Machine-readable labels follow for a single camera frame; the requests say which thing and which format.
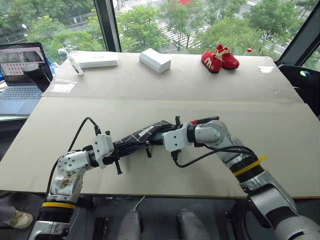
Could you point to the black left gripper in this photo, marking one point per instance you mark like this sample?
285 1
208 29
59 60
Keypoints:
116 153

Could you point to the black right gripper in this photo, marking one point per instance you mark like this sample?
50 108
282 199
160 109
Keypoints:
158 138

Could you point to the black umbrella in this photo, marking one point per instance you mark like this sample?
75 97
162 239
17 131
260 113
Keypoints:
140 136

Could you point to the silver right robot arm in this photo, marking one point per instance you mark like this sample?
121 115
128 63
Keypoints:
212 132

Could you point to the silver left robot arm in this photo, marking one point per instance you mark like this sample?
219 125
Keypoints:
70 162

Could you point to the white rectangular box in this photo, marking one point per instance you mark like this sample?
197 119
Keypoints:
155 60

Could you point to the grey rounded shape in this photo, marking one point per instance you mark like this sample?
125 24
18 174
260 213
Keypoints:
130 226
192 225

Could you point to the clear plastic bag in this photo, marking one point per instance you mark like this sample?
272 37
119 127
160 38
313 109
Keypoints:
62 85

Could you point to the small white bottle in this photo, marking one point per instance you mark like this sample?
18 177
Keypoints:
76 66

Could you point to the flat white box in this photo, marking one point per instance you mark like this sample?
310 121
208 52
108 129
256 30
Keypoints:
97 59

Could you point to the white sneaker of bystander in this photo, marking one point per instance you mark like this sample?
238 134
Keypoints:
18 219

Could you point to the open grey laptop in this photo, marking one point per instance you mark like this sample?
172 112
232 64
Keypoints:
17 82

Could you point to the black chair with green dot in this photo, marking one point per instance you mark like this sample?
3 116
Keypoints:
297 80

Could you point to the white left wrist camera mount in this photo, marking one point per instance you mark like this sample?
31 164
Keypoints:
102 147

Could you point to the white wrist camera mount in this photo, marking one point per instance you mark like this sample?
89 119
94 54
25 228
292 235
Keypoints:
175 138
102 147

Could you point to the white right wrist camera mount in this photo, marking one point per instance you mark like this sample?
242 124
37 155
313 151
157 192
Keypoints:
175 138

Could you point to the dark window frame post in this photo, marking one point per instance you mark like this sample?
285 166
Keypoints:
108 25

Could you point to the dark slanted window frame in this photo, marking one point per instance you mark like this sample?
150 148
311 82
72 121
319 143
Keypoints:
300 32

